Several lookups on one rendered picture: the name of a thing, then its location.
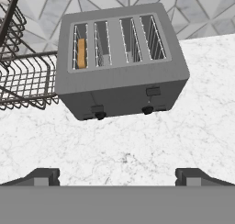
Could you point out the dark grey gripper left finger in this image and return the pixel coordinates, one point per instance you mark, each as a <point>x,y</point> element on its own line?
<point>46,176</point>

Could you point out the grey toaster lever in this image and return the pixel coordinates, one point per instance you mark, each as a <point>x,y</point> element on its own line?
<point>97,108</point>
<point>153,91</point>

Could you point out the grey four-slot toaster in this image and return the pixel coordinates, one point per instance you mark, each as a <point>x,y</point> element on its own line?
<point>122,77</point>

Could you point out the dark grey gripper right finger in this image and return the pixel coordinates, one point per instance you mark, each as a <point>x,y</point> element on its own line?
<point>189,176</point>

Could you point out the black toaster knob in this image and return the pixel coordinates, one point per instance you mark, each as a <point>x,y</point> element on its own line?
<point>100,114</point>
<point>147,110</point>

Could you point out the golden bread slice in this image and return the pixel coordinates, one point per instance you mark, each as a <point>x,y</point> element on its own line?
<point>81,53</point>

